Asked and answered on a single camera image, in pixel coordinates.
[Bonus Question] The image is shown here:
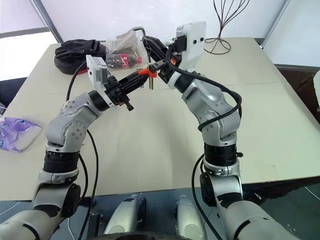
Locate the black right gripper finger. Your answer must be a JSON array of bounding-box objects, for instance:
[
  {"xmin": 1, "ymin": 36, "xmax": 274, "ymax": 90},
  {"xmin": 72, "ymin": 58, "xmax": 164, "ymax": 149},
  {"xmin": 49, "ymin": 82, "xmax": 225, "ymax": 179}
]
[
  {"xmin": 143, "ymin": 35, "xmax": 171, "ymax": 63},
  {"xmin": 149, "ymin": 61, "xmax": 173, "ymax": 74}
]

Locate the black fabric bag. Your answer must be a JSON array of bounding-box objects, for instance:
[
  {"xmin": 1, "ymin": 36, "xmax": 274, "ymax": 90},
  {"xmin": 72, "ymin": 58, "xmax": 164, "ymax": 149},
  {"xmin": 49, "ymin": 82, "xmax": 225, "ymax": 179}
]
[{"xmin": 54, "ymin": 38, "xmax": 109, "ymax": 75}]

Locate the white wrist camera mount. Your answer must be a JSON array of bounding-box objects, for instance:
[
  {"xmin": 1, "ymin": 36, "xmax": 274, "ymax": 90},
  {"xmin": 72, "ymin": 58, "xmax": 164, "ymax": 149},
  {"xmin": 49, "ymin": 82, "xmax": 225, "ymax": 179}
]
[
  {"xmin": 85, "ymin": 54, "xmax": 118, "ymax": 110},
  {"xmin": 166, "ymin": 21, "xmax": 207, "ymax": 90}
]

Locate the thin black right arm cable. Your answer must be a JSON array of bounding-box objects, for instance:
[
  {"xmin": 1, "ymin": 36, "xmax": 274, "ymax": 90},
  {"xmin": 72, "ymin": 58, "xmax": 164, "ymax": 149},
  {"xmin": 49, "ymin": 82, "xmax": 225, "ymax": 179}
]
[{"xmin": 190, "ymin": 153, "xmax": 229, "ymax": 240}]

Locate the dark cabinet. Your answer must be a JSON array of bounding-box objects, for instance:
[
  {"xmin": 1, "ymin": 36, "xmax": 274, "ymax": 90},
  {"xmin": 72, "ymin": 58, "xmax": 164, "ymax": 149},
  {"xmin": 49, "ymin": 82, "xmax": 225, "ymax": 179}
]
[{"xmin": 274, "ymin": 63, "xmax": 320, "ymax": 119}]

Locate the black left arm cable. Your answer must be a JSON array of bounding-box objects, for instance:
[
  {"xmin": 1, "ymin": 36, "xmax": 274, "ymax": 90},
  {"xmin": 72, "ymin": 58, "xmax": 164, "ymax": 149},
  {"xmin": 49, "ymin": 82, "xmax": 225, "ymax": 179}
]
[{"xmin": 65, "ymin": 60, "xmax": 100, "ymax": 240}]

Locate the silver hex key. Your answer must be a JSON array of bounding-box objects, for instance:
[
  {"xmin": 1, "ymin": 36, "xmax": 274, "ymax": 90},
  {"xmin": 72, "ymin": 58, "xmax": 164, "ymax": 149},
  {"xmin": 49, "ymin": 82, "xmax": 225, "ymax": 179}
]
[{"xmin": 132, "ymin": 25, "xmax": 153, "ymax": 67}]

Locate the orange hex key holder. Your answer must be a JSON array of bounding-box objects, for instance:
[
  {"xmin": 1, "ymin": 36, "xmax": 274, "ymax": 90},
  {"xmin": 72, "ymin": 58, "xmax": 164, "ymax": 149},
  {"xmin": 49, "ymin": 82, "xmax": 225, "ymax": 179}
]
[{"xmin": 138, "ymin": 67, "xmax": 158, "ymax": 79}]

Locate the dark chair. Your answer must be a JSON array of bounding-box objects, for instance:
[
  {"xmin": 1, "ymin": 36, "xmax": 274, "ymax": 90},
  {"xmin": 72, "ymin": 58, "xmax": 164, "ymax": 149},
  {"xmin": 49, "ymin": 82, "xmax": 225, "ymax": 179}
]
[{"xmin": 0, "ymin": 76, "xmax": 28, "ymax": 107}]

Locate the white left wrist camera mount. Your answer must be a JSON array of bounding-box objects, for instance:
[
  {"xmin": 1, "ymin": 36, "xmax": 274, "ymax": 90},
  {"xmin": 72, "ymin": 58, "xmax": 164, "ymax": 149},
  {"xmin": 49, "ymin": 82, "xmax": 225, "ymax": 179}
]
[{"xmin": 85, "ymin": 54, "xmax": 118, "ymax": 110}]

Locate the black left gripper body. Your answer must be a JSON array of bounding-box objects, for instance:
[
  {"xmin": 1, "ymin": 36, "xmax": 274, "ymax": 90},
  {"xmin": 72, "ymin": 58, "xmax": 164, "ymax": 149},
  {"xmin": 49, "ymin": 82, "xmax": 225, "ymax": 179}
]
[{"xmin": 103, "ymin": 74, "xmax": 135, "ymax": 112}]

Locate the clear plastic bag with tools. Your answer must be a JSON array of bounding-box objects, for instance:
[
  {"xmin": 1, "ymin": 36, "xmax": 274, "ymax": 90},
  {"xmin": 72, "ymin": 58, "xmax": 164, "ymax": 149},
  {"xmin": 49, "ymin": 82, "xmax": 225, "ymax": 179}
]
[{"xmin": 104, "ymin": 28, "xmax": 151, "ymax": 71}]

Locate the silver robot leg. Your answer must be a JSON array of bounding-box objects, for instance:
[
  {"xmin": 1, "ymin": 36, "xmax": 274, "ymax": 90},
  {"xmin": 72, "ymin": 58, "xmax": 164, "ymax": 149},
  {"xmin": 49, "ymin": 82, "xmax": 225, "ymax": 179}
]
[
  {"xmin": 174, "ymin": 194, "xmax": 209, "ymax": 240},
  {"xmin": 103, "ymin": 194, "xmax": 147, "ymax": 236}
]

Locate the dark metal wire stand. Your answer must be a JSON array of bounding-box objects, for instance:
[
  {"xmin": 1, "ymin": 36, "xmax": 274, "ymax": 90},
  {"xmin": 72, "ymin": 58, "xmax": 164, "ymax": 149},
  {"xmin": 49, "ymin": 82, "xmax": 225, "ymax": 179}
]
[{"xmin": 203, "ymin": 0, "xmax": 251, "ymax": 55}]

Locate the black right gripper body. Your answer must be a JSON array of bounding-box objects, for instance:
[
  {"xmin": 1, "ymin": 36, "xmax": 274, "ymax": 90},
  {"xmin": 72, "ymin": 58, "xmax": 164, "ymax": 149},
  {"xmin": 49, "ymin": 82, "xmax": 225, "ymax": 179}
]
[{"xmin": 159, "ymin": 34, "xmax": 188, "ymax": 84}]

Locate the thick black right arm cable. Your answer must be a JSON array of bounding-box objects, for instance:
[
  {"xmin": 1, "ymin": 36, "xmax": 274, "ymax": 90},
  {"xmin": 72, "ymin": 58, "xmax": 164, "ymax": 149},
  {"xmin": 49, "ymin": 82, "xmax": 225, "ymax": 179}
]
[{"xmin": 164, "ymin": 46, "xmax": 243, "ymax": 132}]

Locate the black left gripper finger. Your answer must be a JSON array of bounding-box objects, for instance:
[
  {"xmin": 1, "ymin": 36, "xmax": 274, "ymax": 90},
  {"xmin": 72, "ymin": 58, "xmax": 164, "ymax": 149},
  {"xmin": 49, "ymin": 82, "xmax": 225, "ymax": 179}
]
[
  {"xmin": 122, "ymin": 74, "xmax": 150, "ymax": 95},
  {"xmin": 118, "ymin": 68, "xmax": 151, "ymax": 87}
]

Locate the purple plastic pack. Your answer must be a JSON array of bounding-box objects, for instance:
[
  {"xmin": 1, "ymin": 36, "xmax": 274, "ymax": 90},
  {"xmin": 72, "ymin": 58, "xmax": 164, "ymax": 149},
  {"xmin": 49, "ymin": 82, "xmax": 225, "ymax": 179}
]
[{"xmin": 0, "ymin": 116, "xmax": 43, "ymax": 153}]

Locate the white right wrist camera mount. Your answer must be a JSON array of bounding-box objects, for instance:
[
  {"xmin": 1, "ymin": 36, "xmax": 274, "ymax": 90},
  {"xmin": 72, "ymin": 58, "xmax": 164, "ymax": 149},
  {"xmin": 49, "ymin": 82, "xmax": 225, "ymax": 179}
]
[{"xmin": 166, "ymin": 21, "xmax": 207, "ymax": 90}]

